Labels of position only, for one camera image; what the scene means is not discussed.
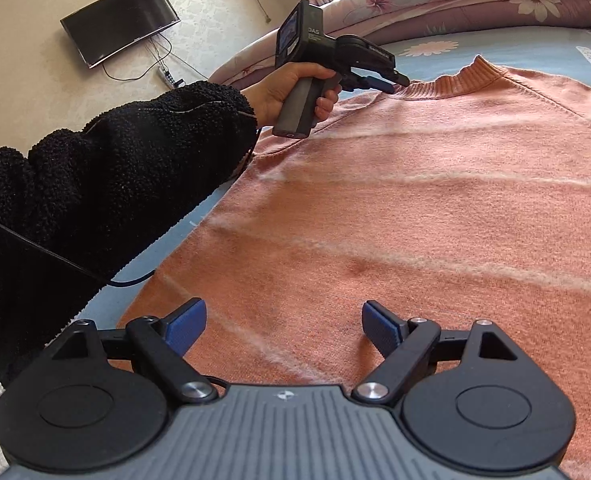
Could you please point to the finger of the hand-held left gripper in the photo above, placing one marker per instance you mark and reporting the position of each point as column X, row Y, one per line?
column 393, row 79
column 378, row 84

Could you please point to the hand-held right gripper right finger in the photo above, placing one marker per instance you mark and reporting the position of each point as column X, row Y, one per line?
column 383, row 327

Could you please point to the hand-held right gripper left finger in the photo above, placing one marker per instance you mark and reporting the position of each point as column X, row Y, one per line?
column 188, row 325

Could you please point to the orange knit sweater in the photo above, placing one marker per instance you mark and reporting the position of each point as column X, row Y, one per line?
column 400, row 185

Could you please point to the person's left forearm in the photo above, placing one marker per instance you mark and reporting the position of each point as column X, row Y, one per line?
column 100, row 185

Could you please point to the person's left hand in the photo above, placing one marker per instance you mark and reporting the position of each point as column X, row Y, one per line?
column 268, row 97

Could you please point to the folded pink floral quilt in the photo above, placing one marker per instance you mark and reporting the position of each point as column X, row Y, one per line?
column 450, row 5

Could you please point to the white power strip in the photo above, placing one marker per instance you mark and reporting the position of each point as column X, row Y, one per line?
column 166, row 77

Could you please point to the black wall television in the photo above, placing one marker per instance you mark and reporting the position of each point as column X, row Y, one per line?
column 120, row 22

